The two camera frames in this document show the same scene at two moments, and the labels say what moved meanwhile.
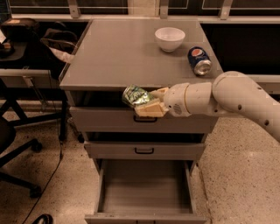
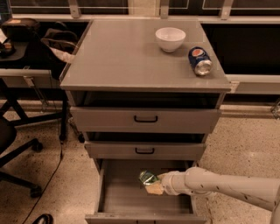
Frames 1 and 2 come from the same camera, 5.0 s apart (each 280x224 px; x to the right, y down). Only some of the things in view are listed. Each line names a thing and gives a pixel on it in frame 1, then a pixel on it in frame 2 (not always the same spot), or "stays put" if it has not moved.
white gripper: (176, 99) → (168, 182)
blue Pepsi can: (199, 61) stays put
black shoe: (43, 217) stays put
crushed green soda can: (134, 94) → (147, 178)
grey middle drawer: (144, 150) stays put
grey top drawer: (122, 120) stays put
